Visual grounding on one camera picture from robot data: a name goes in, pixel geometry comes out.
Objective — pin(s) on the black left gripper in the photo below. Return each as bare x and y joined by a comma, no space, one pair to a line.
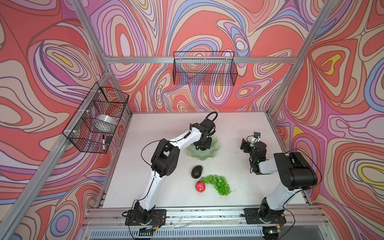
208,145

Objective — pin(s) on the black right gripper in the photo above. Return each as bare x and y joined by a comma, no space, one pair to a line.
247,146

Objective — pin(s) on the dark fake avocado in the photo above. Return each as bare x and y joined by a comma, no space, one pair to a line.
197,172

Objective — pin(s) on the red fake apple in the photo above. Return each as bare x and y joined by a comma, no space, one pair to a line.
200,186

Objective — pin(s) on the green fake grape bunch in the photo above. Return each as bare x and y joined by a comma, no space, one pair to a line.
220,183

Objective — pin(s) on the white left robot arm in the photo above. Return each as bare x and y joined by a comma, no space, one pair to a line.
165,159

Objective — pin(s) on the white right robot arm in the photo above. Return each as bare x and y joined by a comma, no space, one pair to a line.
295,174

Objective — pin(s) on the light green wavy fruit bowl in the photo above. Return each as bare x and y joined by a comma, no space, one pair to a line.
204,154

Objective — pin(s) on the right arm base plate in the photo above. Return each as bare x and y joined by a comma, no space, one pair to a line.
256,216

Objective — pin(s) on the black wire basket back wall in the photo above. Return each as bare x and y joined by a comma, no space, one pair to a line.
204,68

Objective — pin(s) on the black wire basket wall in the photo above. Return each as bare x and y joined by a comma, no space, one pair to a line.
204,68
93,127

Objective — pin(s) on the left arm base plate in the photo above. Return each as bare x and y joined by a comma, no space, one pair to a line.
155,218

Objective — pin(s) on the black wire basket left wall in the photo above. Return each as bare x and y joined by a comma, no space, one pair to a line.
93,127

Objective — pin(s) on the aluminium front rail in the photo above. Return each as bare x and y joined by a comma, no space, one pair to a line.
227,216

